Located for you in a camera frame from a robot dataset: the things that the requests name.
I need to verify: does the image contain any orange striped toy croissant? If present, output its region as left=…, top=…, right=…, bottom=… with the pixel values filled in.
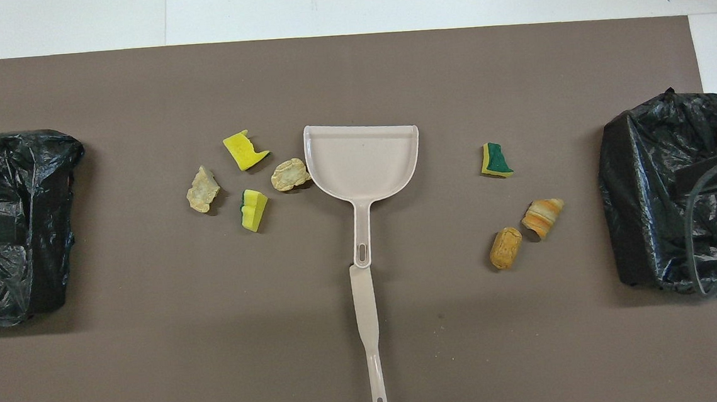
left=520, top=198, right=567, bottom=241

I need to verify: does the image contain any pale toy pastry chunk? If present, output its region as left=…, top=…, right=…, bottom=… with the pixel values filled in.
left=184, top=165, right=223, bottom=215

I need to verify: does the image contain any green yellow sponge piece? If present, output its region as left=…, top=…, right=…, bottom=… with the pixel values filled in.
left=479, top=141, right=514, bottom=180

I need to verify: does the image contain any brown toy bread roll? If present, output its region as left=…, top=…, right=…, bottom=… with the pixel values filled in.
left=488, top=226, right=526, bottom=272

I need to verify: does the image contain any small yellow green sponge wedge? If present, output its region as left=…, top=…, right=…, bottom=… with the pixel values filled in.
left=239, top=188, right=271, bottom=234

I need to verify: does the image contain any large yellow sponge piece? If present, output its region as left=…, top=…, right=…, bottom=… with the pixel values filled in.
left=222, top=128, right=273, bottom=173

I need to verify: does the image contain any beige toy cookie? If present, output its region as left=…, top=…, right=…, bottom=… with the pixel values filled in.
left=269, top=157, right=313, bottom=193

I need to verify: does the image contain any beige plastic dustpan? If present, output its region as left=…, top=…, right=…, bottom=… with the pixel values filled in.
left=302, top=118, right=429, bottom=273

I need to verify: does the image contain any beige hand brush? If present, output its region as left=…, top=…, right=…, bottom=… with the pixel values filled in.
left=348, top=262, right=390, bottom=402

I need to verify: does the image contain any brown table mat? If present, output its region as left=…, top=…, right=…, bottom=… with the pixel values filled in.
left=0, top=8, right=717, bottom=402

